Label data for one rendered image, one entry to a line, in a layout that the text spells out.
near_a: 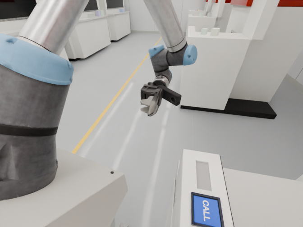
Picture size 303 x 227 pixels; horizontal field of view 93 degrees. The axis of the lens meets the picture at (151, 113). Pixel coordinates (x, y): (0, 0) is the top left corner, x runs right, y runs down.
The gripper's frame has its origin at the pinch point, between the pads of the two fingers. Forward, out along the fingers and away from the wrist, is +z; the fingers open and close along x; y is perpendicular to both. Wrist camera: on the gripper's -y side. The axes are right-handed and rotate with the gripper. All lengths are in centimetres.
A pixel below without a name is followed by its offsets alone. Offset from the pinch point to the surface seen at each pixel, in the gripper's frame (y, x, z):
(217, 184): -20.6, 0.8, 20.0
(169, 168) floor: -11, -95, -40
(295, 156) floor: -133, -90, -89
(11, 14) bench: 276, 3, -164
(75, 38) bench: 268, -50, -281
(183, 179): -13.3, 0.5, 20.8
